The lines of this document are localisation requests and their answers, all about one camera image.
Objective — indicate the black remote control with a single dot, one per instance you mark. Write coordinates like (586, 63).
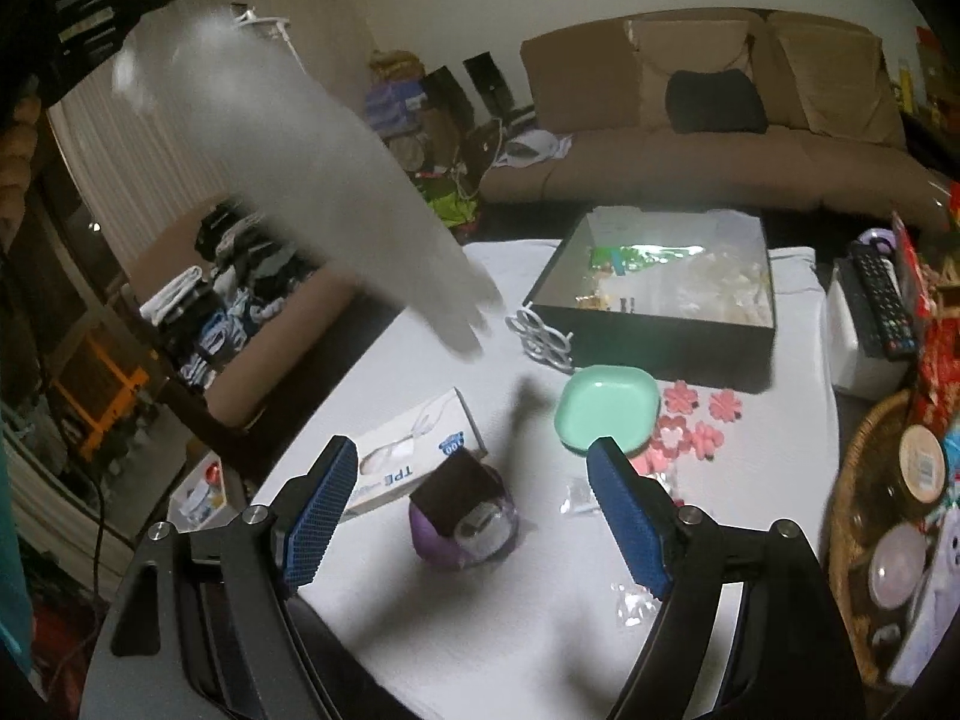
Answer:
(885, 307)

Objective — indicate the green packet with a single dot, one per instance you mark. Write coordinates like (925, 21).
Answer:
(637, 256)

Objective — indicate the mint green square plate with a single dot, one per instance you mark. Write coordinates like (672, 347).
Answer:
(609, 409)

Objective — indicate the small white carton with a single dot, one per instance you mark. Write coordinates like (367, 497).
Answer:
(196, 499)

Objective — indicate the white appliance box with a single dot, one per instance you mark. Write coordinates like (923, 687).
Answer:
(851, 360)

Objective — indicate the small clear plastic bag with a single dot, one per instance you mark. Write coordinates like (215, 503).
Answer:
(636, 604)
(579, 496)

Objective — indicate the pile of bags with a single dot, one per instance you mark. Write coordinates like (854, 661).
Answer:
(409, 112)

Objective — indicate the white curtain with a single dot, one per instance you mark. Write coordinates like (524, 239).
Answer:
(127, 165)

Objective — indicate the red snack packaging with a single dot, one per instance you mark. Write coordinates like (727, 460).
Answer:
(934, 345)

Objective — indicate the white translucent plastic bag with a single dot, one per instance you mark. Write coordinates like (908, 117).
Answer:
(300, 165)

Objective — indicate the clear plastic bags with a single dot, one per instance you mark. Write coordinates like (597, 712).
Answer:
(720, 285)

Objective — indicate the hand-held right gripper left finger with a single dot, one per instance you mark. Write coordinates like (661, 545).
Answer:
(322, 517)

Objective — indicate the yellow-green bag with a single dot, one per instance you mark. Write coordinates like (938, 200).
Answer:
(450, 206)

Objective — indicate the white glove box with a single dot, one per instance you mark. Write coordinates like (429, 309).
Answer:
(409, 442)

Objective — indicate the person's left hand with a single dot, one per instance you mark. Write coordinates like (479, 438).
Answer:
(15, 165)

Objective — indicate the white cloth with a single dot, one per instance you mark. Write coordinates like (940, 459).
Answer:
(534, 148)

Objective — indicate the jar with beige lid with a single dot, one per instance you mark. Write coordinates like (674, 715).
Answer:
(922, 465)

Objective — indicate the cardboard box of folded clothes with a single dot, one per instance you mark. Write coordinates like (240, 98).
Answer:
(240, 292)

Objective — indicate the black cardboard box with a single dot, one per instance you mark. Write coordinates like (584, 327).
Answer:
(660, 330)

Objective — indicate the white plastic bags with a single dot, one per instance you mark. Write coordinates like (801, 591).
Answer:
(675, 165)

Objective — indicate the jar with pink lid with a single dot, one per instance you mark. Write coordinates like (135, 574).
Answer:
(898, 566)

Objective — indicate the black cushion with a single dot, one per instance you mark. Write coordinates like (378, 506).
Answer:
(716, 101)

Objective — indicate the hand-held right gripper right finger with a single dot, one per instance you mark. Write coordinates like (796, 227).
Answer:
(626, 517)

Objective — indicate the wicker basket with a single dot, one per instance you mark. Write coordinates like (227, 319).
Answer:
(855, 510)

